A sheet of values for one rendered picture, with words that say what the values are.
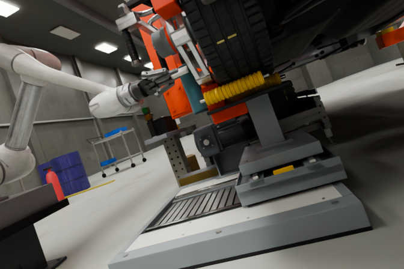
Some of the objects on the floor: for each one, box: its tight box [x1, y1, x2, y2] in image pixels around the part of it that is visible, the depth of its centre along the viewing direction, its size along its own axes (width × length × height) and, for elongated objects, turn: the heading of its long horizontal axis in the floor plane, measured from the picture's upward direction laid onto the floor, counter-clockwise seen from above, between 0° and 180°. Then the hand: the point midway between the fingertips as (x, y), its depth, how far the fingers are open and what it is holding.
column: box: [162, 134, 192, 189], centre depth 183 cm, size 10×10×42 cm
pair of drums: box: [37, 151, 91, 197], centre depth 531 cm, size 71×115×85 cm, turn 168°
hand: (179, 72), depth 93 cm, fingers closed
